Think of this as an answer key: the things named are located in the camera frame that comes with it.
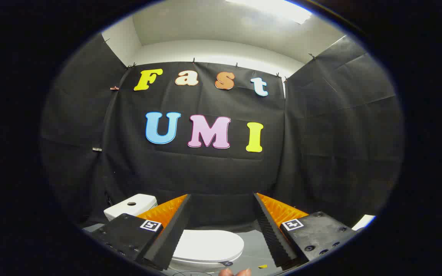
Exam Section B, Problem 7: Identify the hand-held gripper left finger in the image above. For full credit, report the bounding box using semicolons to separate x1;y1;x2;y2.
90;194;192;271

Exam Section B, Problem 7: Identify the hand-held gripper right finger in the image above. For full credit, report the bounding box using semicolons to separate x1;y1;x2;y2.
253;192;356;269

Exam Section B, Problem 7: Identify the white toilet lid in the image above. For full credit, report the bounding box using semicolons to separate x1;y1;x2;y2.
172;229;245;263

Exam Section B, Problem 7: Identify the white ceramic toilet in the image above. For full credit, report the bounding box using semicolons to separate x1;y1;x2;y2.
104;194;244;273

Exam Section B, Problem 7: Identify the black backdrop cloth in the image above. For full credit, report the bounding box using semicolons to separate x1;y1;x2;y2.
40;34;404;231

